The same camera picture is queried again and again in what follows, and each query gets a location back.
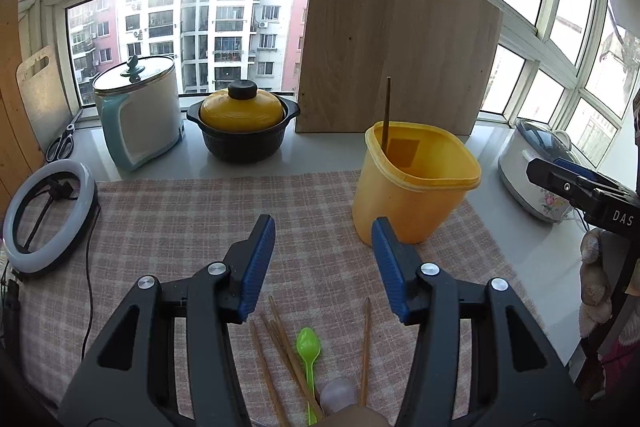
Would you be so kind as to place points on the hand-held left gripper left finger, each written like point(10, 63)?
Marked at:
point(260, 257)

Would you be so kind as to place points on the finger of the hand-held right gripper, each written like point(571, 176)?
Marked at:
point(560, 184)
point(590, 172)

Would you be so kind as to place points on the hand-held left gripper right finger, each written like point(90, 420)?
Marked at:
point(386, 257)

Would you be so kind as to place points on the yellow plastic container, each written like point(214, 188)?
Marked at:
point(400, 207)

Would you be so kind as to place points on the light wooden chopstick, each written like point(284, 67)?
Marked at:
point(280, 321)
point(365, 347)
point(283, 357)
point(265, 372)

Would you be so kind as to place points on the green plastic spoon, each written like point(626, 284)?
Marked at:
point(306, 342)

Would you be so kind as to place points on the white rice cooker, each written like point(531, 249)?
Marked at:
point(525, 177)

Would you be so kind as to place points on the garlic bulb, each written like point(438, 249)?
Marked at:
point(596, 284)
point(591, 247)
point(595, 319)

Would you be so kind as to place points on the pink plaid tablecloth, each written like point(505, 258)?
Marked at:
point(175, 217)

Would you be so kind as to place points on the black casserole pot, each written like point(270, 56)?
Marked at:
point(240, 144)

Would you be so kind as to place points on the pale pink spoon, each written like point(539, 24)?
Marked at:
point(337, 394)

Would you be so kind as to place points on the yellow casserole lid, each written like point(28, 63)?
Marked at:
point(240, 112)

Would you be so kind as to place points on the dark brown chopstick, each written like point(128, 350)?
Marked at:
point(387, 107)

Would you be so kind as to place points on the white teal electric kettle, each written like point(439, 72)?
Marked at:
point(145, 127)

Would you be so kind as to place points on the large wooden board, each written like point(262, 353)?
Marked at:
point(400, 32)

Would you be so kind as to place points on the glass kettle lid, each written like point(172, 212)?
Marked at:
point(125, 79)

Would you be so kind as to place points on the black scissors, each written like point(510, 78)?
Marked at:
point(70, 132)

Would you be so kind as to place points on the apartment building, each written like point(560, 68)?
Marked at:
point(225, 32)

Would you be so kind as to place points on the pale cutting board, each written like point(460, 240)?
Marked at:
point(42, 102)

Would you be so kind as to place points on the brown wooden panel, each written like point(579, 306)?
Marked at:
point(10, 107)

